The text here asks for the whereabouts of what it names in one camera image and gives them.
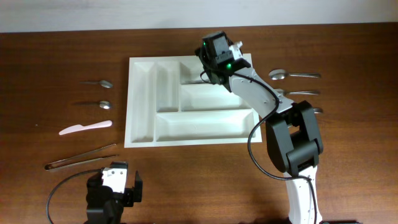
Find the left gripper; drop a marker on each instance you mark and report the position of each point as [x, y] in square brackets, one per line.
[128, 200]

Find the large metal spoon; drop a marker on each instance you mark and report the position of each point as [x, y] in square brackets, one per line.
[306, 92]
[280, 74]

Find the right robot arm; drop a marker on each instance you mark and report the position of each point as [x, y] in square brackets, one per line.
[293, 138]

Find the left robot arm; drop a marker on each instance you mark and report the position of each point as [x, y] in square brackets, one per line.
[107, 194]

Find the white plastic cutlery tray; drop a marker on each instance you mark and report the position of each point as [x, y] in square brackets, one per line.
[162, 112]

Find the pink plastic knife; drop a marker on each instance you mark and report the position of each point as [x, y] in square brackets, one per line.
[79, 127]

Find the small metal teaspoon lower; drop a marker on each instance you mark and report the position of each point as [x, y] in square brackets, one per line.
[102, 104]

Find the small metal teaspoon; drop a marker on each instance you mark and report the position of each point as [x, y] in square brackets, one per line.
[103, 83]
[102, 104]

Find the metal kitchen tongs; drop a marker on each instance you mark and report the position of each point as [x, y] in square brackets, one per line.
[79, 159]

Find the small metal teaspoon upper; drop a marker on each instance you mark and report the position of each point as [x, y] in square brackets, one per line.
[103, 83]

